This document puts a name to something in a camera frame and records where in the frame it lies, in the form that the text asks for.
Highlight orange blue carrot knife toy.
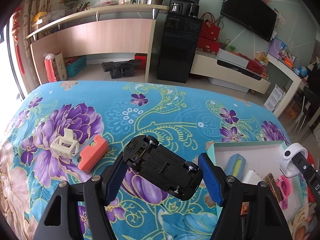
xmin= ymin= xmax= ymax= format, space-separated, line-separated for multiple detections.
xmin=225 ymin=153 xmax=246 ymax=180

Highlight floral blue tablecloth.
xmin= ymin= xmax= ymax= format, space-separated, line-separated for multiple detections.
xmin=0 ymin=80 xmax=320 ymax=240

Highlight black wall television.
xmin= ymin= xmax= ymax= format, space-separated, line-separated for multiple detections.
xmin=220 ymin=0 xmax=277 ymax=42

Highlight black water dispenser cabinet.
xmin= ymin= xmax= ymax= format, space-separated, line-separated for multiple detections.
xmin=157 ymin=0 xmax=203 ymax=83

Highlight pink kids watch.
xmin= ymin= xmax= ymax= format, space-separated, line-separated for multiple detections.
xmin=276 ymin=175 xmax=291 ymax=210

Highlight salmon grey folding knife toy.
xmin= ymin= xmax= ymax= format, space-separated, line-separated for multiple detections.
xmin=72 ymin=135 xmax=109 ymax=173

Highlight red gift box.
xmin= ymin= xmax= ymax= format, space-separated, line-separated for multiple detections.
xmin=196 ymin=37 xmax=220 ymax=55

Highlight wooden curved desk shelf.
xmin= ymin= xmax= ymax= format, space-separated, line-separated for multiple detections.
xmin=27 ymin=4 xmax=169 ymax=84

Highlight cream tv stand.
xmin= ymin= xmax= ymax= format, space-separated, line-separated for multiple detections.
xmin=190 ymin=51 xmax=271 ymax=94

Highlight red paper gift bag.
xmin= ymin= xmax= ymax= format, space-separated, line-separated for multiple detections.
xmin=44 ymin=53 xmax=61 ymax=82

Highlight red hanging knot ornament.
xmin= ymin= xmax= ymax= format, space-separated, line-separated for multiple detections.
xmin=12 ymin=5 xmax=25 ymax=75

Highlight white smart watch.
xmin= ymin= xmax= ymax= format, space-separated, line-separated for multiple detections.
xmin=280 ymin=142 xmax=308 ymax=178

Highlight yellow flower vase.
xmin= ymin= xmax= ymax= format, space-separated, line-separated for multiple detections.
xmin=59 ymin=0 xmax=89 ymax=12

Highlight white flat box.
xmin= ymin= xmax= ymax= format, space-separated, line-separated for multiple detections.
xmin=217 ymin=48 xmax=249 ymax=68

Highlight white usb charger cube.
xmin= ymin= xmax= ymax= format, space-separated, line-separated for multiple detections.
xmin=241 ymin=170 xmax=262 ymax=185

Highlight black toy car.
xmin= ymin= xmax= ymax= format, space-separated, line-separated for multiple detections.
xmin=122 ymin=135 xmax=203 ymax=204

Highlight red handbag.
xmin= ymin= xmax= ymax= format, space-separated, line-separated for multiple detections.
xmin=200 ymin=12 xmax=220 ymax=41

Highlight white side desk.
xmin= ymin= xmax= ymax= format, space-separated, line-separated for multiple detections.
xmin=267 ymin=54 xmax=305 ymax=117

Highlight teal white box lid tray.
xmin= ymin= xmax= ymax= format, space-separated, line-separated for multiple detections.
xmin=206 ymin=141 xmax=303 ymax=229

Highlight black gold patterned lighter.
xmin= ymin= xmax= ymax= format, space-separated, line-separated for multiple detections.
xmin=264 ymin=173 xmax=284 ymax=202

